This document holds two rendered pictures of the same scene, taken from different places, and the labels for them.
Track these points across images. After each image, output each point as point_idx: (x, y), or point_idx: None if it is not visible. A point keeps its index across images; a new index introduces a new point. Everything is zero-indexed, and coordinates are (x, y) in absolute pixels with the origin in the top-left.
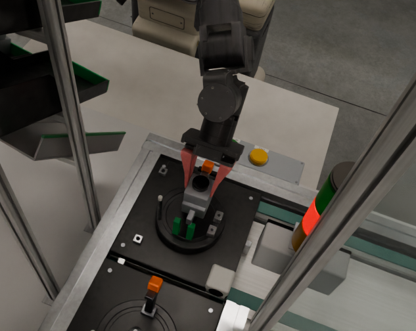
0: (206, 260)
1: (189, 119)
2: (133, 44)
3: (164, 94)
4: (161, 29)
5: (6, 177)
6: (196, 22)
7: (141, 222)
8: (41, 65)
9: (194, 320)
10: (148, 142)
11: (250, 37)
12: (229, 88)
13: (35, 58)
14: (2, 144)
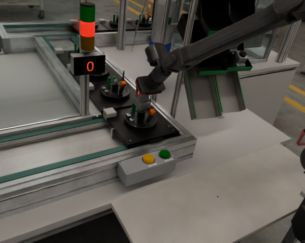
0: (120, 116)
1: (207, 185)
2: (292, 200)
3: (235, 187)
4: None
5: (163, 27)
6: (293, 217)
7: None
8: (220, 69)
9: (105, 104)
10: (191, 135)
11: (172, 55)
12: (152, 45)
13: (222, 65)
14: (231, 128)
